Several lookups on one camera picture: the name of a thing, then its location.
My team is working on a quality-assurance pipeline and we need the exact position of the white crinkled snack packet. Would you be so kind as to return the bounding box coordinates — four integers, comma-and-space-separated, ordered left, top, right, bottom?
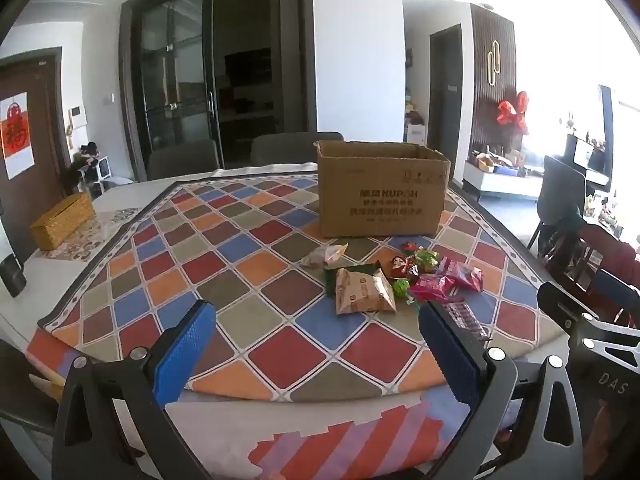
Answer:
300, 243, 349, 268

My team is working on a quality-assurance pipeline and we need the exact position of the floral placemat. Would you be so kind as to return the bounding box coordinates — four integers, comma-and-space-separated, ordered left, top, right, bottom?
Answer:
37, 207, 143, 262

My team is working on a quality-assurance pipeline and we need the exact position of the dark slatted wall panel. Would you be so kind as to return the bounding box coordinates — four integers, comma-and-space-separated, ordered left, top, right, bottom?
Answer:
470, 3, 517, 153

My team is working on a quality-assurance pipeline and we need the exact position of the dark purple strip packet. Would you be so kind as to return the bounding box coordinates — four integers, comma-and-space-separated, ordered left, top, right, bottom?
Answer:
442, 301, 489, 342

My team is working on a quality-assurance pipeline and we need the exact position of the woven yellow tissue box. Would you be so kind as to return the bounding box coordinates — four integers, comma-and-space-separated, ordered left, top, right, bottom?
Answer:
30, 192, 96, 251

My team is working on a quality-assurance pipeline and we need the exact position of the dark glass sliding door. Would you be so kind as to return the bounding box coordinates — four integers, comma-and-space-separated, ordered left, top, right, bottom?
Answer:
120, 0, 313, 181

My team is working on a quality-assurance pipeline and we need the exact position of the colourful checked tablecloth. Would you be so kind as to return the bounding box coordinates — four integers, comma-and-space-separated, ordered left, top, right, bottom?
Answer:
37, 169, 571, 403

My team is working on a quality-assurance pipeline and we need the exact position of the red wooden chair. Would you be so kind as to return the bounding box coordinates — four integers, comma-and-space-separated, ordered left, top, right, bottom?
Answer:
555, 222, 640, 326

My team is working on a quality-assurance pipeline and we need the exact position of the white cube shelf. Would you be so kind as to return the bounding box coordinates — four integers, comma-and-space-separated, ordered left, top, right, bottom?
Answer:
77, 156, 113, 193

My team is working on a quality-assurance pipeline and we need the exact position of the brown cardboard box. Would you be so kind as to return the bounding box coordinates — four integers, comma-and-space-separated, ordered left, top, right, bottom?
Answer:
313, 140, 452, 239

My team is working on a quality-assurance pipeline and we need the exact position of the white low cabinet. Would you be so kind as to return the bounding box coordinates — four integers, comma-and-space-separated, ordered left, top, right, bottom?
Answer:
462, 157, 551, 203

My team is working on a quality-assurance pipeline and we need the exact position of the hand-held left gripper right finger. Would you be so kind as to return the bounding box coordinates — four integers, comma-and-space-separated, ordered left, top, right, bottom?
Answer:
417, 301, 583, 480

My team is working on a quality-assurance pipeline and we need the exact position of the red and white door poster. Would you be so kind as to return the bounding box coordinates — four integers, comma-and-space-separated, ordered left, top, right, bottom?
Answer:
0, 92, 35, 179

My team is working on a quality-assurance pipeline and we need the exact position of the grey dining chair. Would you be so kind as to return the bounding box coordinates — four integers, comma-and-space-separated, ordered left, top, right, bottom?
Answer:
146, 139, 222, 182
250, 132, 345, 167

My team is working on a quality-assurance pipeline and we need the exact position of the red face-print candy packet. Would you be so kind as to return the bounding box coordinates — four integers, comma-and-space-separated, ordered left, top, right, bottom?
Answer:
387, 255, 421, 281

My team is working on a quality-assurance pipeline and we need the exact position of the dark green snack packet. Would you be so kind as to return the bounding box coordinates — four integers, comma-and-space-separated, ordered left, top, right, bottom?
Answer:
324, 262, 381, 298

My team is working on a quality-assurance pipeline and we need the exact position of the dark plush toy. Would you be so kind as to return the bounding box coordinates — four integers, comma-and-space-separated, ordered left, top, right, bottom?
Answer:
75, 141, 101, 165

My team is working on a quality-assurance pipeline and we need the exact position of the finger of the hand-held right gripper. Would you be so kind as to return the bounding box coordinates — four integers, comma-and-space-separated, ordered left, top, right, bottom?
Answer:
537, 282, 599, 334
596, 269, 640, 328

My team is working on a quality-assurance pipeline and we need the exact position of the small black container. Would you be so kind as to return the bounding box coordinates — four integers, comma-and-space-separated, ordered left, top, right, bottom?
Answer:
0, 256, 27, 297

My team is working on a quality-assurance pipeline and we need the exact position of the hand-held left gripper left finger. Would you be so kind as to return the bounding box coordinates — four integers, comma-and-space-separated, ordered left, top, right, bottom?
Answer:
52, 300, 218, 480

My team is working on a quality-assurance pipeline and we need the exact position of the brown wooden door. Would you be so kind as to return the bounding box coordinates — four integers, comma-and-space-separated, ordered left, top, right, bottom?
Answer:
0, 46, 71, 263

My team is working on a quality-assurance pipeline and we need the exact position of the pink striped cloth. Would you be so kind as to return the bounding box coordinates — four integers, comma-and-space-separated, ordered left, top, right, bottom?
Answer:
120, 382, 516, 480

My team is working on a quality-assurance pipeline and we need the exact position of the dark upholstered chair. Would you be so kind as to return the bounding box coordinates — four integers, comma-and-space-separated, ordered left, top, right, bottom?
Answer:
527, 155, 588, 256

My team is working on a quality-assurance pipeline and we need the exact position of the brown paper snack packet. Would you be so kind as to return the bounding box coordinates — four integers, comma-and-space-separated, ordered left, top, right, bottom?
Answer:
334, 267, 397, 316

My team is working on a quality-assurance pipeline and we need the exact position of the dark hallway door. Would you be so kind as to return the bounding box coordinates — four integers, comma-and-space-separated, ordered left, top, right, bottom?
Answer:
429, 24, 463, 158

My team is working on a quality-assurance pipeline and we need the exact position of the red bow decoration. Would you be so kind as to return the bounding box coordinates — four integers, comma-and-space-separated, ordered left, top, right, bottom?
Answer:
496, 91, 531, 136

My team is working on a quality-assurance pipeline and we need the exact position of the pink snack packet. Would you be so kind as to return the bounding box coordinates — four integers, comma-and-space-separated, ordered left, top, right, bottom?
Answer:
407, 274, 459, 304
437, 258, 485, 294

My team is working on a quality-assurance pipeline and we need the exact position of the gold wall ornament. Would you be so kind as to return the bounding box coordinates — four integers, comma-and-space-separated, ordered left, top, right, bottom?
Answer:
486, 39, 502, 86

